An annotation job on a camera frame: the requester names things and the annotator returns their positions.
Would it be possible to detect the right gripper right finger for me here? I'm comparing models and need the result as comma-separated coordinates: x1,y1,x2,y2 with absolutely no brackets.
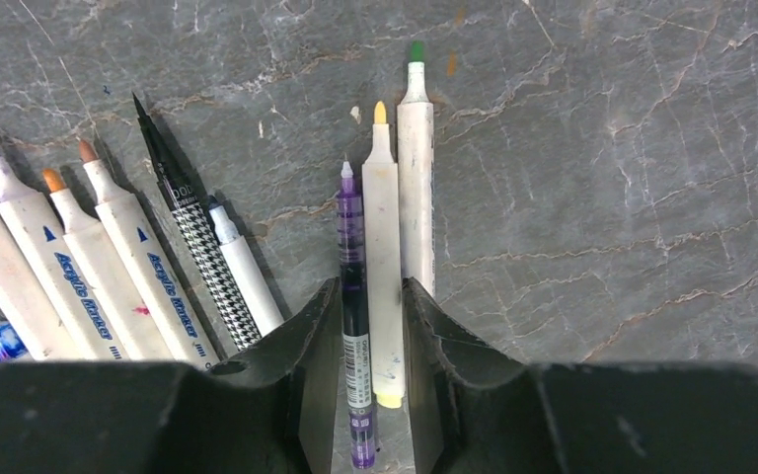
402,278,758,473

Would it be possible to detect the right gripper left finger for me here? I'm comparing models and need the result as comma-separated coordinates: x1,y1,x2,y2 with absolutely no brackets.
0,278,342,473

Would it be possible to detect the purple transparent pen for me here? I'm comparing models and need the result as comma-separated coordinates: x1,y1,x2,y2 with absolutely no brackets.
337,161,376,469

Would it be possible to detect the brown capped white pen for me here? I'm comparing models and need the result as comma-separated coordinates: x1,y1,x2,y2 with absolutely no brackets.
79,139,219,370

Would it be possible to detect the violet capped white pen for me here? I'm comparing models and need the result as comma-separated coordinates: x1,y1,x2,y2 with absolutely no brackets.
0,155,128,360

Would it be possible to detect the houndstooth patterned pen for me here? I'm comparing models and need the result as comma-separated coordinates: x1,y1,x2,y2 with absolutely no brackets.
132,96,262,353

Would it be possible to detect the orange capped pen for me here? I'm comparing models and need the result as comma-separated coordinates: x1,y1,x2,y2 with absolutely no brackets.
42,169,172,360

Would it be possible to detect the yellow capped white pen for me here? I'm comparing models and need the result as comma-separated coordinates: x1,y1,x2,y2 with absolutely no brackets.
361,101,406,409

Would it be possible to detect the green capped white pen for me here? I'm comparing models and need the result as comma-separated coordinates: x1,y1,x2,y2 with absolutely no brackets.
396,40,435,294

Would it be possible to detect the blue capped white pen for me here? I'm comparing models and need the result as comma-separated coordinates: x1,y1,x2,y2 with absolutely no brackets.
207,195,284,337

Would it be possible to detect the red white pen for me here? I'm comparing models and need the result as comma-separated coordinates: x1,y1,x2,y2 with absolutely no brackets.
0,216,82,361

